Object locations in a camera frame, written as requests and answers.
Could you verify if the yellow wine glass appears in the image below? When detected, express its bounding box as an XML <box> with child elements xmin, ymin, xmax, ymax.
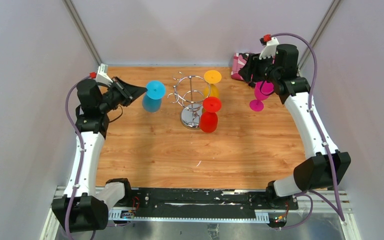
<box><xmin>203</xmin><ymin>70</ymin><xmax>222</xmax><ymax>98</ymax></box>

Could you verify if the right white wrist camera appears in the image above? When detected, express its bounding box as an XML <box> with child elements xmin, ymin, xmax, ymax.
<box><xmin>259</xmin><ymin>34</ymin><xmax>279</xmax><ymax>60</ymax></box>

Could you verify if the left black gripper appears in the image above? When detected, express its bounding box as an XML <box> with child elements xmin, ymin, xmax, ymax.
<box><xmin>98</xmin><ymin>77</ymin><xmax>147</xmax><ymax>113</ymax></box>

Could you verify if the chrome wine glass rack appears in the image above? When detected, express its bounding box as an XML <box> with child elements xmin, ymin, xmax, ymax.
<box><xmin>167</xmin><ymin>71</ymin><xmax>210</xmax><ymax>130</ymax></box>

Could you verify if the aluminium frame rail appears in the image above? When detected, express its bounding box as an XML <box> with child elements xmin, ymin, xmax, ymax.
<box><xmin>39</xmin><ymin>186</ymin><xmax>362</xmax><ymax>240</ymax></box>

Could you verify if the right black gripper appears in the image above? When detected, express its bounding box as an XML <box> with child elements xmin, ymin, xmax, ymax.
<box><xmin>237</xmin><ymin>51</ymin><xmax>281</xmax><ymax>84</ymax></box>

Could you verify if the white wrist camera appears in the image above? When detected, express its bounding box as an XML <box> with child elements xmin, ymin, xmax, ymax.
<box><xmin>89</xmin><ymin>63</ymin><xmax>113</xmax><ymax>86</ymax></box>
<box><xmin>259</xmin><ymin>34</ymin><xmax>279</xmax><ymax>60</ymax></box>

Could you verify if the pink wine glass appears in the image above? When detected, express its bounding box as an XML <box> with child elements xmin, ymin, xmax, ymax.
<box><xmin>249</xmin><ymin>81</ymin><xmax>274</xmax><ymax>112</ymax></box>

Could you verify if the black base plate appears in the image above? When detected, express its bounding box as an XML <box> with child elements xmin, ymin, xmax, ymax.
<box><xmin>110</xmin><ymin>187</ymin><xmax>299</xmax><ymax>221</ymax></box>

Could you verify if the pink camouflage cloth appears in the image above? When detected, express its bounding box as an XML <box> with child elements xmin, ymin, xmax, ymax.
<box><xmin>230</xmin><ymin>52</ymin><xmax>253</xmax><ymax>82</ymax></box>

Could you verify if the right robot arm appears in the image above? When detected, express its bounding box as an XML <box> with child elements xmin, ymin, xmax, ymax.
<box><xmin>239</xmin><ymin>40</ymin><xmax>351</xmax><ymax>210</ymax></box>

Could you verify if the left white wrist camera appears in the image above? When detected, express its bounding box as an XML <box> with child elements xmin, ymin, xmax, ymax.
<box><xmin>89</xmin><ymin>63</ymin><xmax>113</xmax><ymax>86</ymax></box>

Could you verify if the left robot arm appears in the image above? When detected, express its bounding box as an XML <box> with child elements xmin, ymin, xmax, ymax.
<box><xmin>51</xmin><ymin>77</ymin><xmax>147</xmax><ymax>236</ymax></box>

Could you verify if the red wine glass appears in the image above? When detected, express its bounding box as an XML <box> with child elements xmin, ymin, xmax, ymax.
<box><xmin>199</xmin><ymin>96</ymin><xmax>222</xmax><ymax>133</ymax></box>

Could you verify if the blue wine glass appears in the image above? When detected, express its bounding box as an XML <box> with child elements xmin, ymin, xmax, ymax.
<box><xmin>142</xmin><ymin>80</ymin><xmax>166</xmax><ymax>113</ymax></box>

